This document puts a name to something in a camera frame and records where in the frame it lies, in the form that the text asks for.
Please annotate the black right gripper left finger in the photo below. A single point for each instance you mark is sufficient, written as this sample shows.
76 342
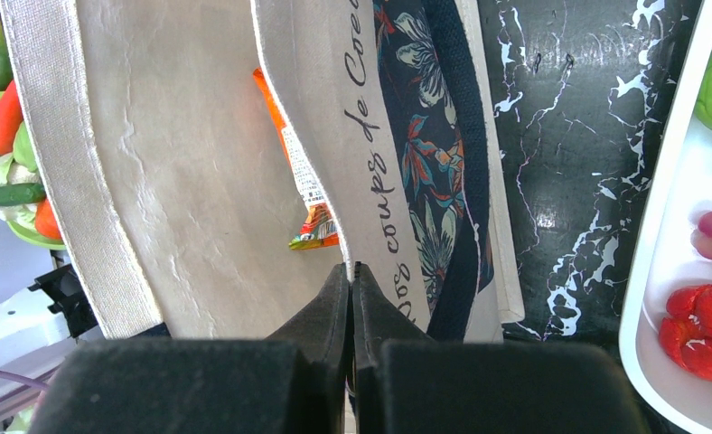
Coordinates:
290 382

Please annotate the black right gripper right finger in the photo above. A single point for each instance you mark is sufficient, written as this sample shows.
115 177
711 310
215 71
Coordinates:
406 382

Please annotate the orange snack bag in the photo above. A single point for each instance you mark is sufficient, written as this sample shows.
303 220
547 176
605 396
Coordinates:
319 229

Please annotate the beige canvas tote bag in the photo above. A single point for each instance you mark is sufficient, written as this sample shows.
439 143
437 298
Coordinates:
165 169

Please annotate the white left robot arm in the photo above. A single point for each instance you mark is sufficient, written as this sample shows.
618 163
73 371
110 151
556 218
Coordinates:
52 310

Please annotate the orange bell pepper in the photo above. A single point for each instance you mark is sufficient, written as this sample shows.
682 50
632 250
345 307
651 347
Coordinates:
45 223

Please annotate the green cucumber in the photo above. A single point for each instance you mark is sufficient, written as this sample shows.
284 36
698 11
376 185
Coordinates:
19 194

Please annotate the green cabbage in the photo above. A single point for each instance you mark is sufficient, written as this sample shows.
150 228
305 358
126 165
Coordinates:
19 167

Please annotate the white fruit tray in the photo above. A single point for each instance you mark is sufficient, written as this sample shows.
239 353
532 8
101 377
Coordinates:
664 260

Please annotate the orange carrot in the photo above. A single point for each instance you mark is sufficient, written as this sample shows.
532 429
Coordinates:
11 118

